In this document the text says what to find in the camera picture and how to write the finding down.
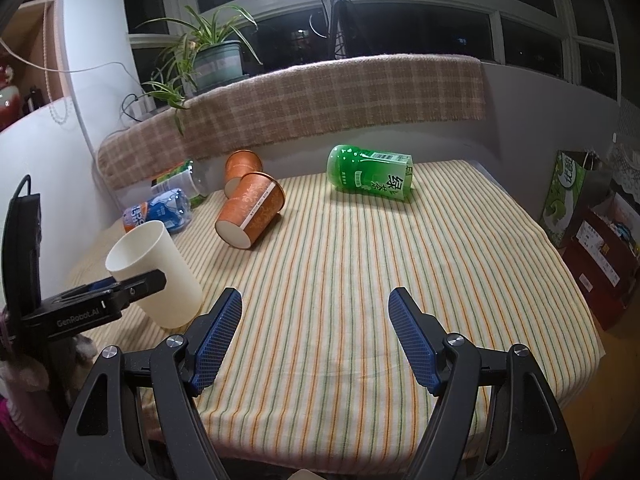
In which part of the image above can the white plastic cup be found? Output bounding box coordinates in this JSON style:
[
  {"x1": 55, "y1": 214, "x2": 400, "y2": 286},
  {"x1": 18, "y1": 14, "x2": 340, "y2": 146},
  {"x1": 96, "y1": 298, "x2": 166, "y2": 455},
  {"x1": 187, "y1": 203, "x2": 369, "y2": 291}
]
[{"x1": 105, "y1": 220, "x2": 203, "y2": 330}]

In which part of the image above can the near orange paper cup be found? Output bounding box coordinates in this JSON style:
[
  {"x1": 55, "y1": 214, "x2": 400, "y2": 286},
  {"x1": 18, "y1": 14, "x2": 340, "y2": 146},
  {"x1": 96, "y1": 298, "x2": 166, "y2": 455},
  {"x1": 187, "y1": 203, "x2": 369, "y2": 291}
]
[{"x1": 215, "y1": 171, "x2": 285, "y2": 249}]

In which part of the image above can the orange paper cup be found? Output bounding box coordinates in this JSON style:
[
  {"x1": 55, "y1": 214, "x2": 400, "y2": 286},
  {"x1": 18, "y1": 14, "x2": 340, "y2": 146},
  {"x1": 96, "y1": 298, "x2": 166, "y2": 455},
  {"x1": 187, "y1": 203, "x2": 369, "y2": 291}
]
[
  {"x1": 224, "y1": 150, "x2": 262, "y2": 198},
  {"x1": 215, "y1": 171, "x2": 285, "y2": 249}
]

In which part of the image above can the far orange paper cup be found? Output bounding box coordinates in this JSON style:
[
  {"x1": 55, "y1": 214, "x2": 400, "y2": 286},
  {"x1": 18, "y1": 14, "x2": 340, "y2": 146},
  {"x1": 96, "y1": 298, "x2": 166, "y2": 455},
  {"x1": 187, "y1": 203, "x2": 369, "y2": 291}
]
[{"x1": 224, "y1": 150, "x2": 262, "y2": 198}]

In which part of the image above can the orange blue Arctic Ocean bottle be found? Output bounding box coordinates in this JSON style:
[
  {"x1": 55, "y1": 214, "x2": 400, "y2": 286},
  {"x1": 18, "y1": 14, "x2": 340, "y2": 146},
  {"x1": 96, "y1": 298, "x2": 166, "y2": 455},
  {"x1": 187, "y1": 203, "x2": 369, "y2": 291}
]
[{"x1": 122, "y1": 188, "x2": 192, "y2": 234}]

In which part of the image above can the clear green-label bottle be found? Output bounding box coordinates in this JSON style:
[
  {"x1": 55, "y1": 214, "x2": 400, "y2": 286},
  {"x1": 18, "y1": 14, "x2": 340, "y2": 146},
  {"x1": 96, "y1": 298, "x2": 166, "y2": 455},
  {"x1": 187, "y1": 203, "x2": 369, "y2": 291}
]
[{"x1": 151, "y1": 159, "x2": 208, "y2": 200}]

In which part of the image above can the small dark bottle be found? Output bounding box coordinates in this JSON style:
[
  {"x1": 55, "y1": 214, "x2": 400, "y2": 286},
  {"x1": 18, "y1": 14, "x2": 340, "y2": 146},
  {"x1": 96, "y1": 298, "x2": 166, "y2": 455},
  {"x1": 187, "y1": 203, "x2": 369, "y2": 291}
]
[{"x1": 23, "y1": 87, "x2": 44, "y2": 115}]

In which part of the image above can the red white ceramic vase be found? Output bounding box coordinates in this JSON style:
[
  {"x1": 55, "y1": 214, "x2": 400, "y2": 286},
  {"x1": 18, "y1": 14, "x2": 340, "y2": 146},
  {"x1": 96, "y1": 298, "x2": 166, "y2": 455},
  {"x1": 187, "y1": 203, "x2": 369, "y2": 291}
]
[{"x1": 0, "y1": 63, "x2": 21, "y2": 131}]

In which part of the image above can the red cardboard box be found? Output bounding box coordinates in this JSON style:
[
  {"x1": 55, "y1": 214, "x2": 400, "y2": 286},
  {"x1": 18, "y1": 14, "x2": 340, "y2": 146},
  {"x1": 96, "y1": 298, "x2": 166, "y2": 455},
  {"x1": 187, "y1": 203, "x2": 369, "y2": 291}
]
[{"x1": 563, "y1": 193, "x2": 639, "y2": 330}]

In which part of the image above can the potted spider plant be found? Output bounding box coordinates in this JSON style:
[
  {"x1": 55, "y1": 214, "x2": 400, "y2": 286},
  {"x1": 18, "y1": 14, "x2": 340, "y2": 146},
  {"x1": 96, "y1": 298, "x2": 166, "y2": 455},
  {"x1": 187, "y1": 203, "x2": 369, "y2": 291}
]
[{"x1": 142, "y1": 4, "x2": 259, "y2": 133}]

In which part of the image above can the green paper bag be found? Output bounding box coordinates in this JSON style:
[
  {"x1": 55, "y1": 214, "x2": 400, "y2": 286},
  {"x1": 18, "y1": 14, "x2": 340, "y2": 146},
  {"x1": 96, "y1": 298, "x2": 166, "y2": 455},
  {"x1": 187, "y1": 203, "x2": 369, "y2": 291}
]
[{"x1": 539, "y1": 151, "x2": 612, "y2": 248}]

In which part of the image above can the green plastic bottle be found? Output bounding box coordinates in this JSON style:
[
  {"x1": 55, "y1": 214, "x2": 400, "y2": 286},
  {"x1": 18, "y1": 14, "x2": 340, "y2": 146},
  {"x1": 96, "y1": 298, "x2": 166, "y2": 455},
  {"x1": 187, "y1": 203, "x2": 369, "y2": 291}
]
[{"x1": 326, "y1": 144, "x2": 413, "y2": 200}]

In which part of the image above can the brown plaid blanket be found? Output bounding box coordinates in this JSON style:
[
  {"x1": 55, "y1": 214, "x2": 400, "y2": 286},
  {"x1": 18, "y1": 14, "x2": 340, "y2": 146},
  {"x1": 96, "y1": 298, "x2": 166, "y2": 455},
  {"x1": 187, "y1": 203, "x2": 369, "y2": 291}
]
[{"x1": 96, "y1": 54, "x2": 486, "y2": 190}]

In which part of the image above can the white bead cord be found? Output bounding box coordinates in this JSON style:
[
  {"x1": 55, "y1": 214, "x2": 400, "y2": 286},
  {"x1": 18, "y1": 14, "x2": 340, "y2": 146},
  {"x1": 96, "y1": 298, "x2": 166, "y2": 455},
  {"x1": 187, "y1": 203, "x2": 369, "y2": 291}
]
[{"x1": 40, "y1": 0, "x2": 72, "y2": 126}]

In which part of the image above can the white charger cable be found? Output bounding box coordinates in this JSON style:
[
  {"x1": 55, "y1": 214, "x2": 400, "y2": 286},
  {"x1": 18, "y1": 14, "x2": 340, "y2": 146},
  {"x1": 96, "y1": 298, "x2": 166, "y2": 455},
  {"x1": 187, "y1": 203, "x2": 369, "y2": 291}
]
[{"x1": 0, "y1": 37, "x2": 147, "y2": 91}]

